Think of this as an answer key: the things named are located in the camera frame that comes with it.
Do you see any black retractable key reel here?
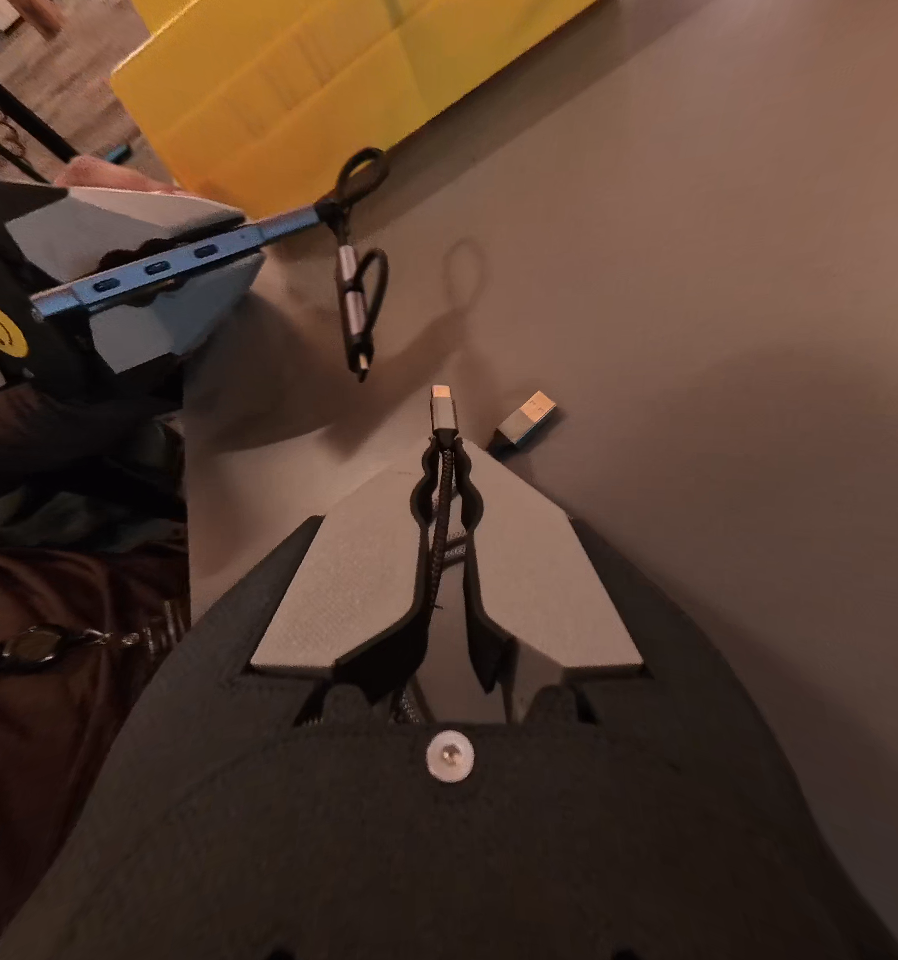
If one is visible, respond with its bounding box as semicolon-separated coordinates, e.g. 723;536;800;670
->
0;622;146;676

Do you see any person's left hand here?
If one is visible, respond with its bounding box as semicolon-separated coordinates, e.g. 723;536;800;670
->
53;155;183;196

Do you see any yellow plastic bin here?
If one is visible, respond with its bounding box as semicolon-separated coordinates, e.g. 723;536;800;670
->
110;0;600;219

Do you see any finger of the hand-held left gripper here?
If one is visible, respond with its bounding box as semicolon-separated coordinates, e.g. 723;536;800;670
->
2;187;247;282
89;251;266;376

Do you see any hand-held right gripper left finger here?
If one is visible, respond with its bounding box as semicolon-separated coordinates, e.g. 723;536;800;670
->
250;438;438;702

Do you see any grey braided usb cable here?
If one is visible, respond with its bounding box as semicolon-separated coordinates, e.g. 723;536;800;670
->
392;384;558;725

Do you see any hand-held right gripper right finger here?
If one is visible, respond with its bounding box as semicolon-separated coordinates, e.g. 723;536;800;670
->
449;437;645;714

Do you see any person's brown clothing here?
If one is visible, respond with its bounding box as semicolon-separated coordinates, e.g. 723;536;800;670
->
0;480;191;954

